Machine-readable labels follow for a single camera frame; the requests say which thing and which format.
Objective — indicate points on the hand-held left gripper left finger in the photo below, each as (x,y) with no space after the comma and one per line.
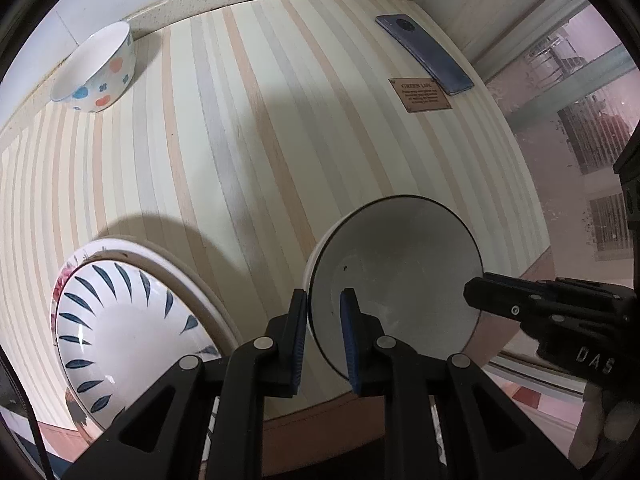
(300,340)

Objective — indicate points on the white plate with blue stripes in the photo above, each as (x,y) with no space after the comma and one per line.
(130,330)

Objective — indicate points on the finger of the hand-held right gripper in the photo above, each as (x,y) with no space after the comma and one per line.
(500,297)
(595,294)

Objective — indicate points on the window with white frame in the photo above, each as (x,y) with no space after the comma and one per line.
(575,125)

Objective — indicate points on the striped cat print mat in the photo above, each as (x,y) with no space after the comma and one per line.
(250,135)

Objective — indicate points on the blue smartphone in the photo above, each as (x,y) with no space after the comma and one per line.
(425,52)

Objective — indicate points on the person's right hand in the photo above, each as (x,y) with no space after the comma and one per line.
(600,425)

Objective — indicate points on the white plate with pink flowers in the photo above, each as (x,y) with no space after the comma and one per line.
(64,280)

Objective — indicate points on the white bowl with black rim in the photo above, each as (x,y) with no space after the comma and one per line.
(400,260)

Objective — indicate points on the white bowl with coloured dots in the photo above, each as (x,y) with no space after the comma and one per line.
(97,70)

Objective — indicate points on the brown mat label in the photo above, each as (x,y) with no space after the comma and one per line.
(420,94)

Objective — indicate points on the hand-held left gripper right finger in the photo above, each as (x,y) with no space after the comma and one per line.
(350,340)

